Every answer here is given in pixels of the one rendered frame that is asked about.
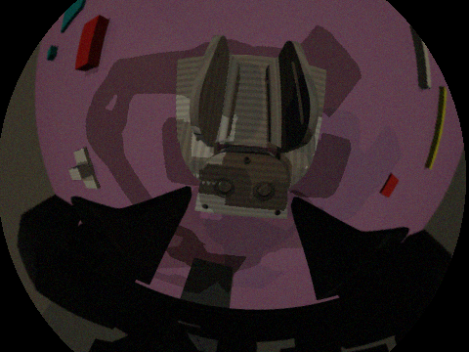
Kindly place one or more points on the olive yellow flat bar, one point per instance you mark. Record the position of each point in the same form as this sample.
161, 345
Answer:
439, 130

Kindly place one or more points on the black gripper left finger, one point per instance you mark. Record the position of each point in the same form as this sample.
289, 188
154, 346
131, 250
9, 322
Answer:
140, 232

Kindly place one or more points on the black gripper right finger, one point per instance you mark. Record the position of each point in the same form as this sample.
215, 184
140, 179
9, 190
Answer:
334, 250

